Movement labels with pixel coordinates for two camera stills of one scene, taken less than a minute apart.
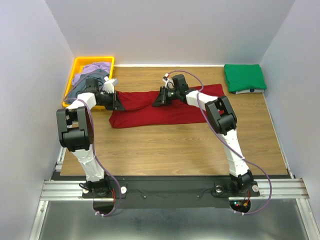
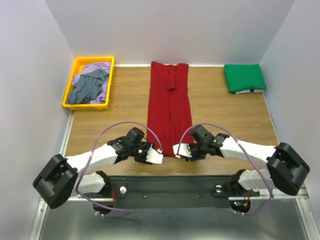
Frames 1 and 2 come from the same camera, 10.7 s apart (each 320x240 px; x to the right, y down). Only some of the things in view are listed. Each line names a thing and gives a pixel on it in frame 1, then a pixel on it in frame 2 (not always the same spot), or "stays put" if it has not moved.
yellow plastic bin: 79,64 stays put
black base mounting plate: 136,192 stays put
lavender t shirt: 104,66 stays put
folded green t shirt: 244,76 stays put
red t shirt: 140,111 → 169,119
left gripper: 115,104 → 146,145
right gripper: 161,99 → 193,156
